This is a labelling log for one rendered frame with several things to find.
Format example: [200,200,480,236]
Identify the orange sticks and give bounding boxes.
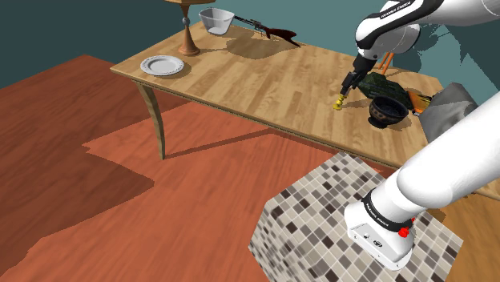
[376,51,396,76]

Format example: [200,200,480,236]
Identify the dark green lying vase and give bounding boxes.
[357,71,415,111]

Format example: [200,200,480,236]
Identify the black bowl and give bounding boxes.
[368,95,410,130]

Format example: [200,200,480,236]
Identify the orange brush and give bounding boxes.
[405,89,433,117]

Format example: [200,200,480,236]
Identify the wooden table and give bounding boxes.
[110,19,500,203]

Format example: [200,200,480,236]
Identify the white bowl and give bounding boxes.
[198,7,236,37]

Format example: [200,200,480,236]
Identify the mosaic tiled robot stand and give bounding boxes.
[248,151,464,282]

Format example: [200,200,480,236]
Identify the white plate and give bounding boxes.
[139,54,186,77]

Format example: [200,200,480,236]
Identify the wooden pedestal stand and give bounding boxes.
[163,0,216,57]

